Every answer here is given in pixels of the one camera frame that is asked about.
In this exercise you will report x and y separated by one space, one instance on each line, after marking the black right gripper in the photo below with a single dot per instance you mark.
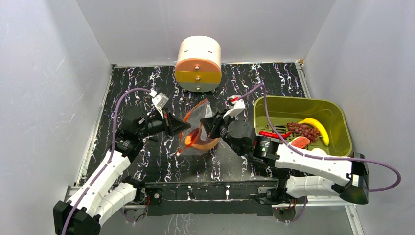
214 125

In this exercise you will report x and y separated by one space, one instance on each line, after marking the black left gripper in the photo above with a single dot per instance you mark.
173 126

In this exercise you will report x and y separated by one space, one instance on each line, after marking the clear zip top bag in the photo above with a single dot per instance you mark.
201 110

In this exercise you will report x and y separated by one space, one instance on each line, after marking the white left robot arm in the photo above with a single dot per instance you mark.
97 200

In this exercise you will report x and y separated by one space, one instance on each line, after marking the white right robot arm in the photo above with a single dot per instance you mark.
345 177

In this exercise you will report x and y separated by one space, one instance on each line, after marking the round pastel drawer cabinet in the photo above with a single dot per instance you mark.
198 67

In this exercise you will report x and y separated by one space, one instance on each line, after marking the olive green plastic basket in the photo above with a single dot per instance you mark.
323 122

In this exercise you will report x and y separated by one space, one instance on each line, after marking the red toy chili pepper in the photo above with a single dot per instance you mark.
274 135

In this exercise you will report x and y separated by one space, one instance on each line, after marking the toy watermelon slice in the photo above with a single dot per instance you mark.
300 142

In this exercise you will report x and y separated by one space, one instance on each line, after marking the yellow toy banana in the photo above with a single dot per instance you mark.
316 124

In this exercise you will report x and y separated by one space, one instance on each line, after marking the purple toy grape bunch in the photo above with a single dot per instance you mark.
313 134

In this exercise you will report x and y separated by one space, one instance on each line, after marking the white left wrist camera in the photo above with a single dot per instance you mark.
159 100

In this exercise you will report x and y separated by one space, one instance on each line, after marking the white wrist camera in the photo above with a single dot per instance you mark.
159 100
237 105

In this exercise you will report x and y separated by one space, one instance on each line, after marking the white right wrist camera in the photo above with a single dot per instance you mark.
237 105

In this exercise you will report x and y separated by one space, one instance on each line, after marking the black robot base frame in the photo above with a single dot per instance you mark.
260 197

